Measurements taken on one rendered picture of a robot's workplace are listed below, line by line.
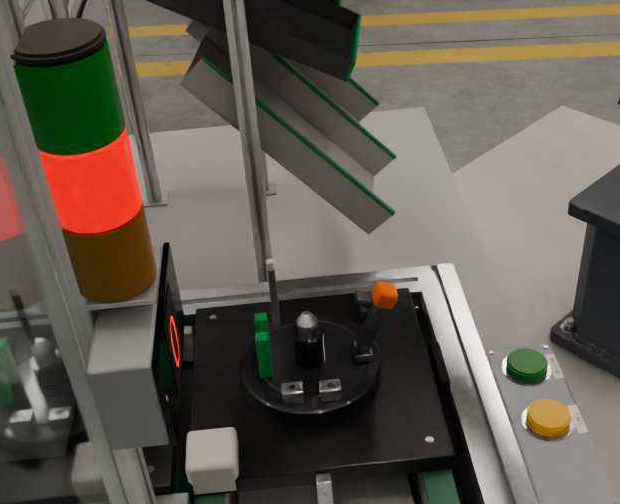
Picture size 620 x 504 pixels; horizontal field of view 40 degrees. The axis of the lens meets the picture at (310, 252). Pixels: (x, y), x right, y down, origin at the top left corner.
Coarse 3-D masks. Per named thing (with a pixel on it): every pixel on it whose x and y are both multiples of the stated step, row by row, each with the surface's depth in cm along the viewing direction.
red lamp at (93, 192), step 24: (120, 144) 45; (48, 168) 45; (72, 168) 44; (96, 168) 44; (120, 168) 46; (72, 192) 45; (96, 192) 45; (120, 192) 46; (72, 216) 46; (96, 216) 46; (120, 216) 47
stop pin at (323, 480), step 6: (318, 474) 75; (324, 474) 75; (330, 474) 75; (318, 480) 75; (324, 480) 75; (330, 480) 75; (318, 486) 75; (324, 486) 75; (330, 486) 75; (318, 492) 75; (324, 492) 75; (330, 492) 75; (318, 498) 76; (324, 498) 76; (330, 498) 76
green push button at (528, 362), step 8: (512, 352) 85; (520, 352) 85; (528, 352) 85; (536, 352) 85; (512, 360) 84; (520, 360) 84; (528, 360) 84; (536, 360) 84; (544, 360) 84; (512, 368) 83; (520, 368) 83; (528, 368) 83; (536, 368) 83; (544, 368) 83; (512, 376) 84; (520, 376) 83; (528, 376) 82; (536, 376) 83; (544, 376) 83
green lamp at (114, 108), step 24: (24, 72) 41; (48, 72) 41; (72, 72) 41; (96, 72) 42; (24, 96) 42; (48, 96) 42; (72, 96) 42; (96, 96) 43; (48, 120) 43; (72, 120) 43; (96, 120) 43; (120, 120) 45; (48, 144) 44; (72, 144) 43; (96, 144) 44
